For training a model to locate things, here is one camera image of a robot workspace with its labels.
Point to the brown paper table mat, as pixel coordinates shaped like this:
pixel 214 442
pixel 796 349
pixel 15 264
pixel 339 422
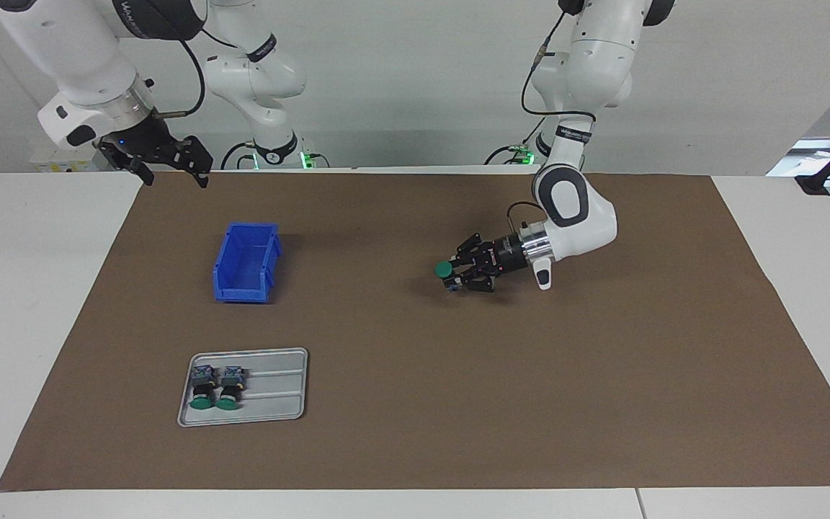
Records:
pixel 494 375

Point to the white background box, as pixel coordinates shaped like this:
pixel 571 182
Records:
pixel 51 162

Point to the grey metal tray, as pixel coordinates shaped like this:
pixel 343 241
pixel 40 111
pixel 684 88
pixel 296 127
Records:
pixel 278 393

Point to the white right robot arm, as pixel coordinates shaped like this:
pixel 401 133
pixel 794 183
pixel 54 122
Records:
pixel 76 50

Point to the green push button switch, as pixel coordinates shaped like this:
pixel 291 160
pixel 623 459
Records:
pixel 444 270
pixel 202 389
pixel 230 389

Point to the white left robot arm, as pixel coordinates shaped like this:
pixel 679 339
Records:
pixel 588 216

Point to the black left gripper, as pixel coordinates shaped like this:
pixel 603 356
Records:
pixel 510 254

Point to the blue plastic storage bin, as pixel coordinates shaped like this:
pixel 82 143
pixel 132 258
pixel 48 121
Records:
pixel 246 285

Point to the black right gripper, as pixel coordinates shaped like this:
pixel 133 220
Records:
pixel 145 140

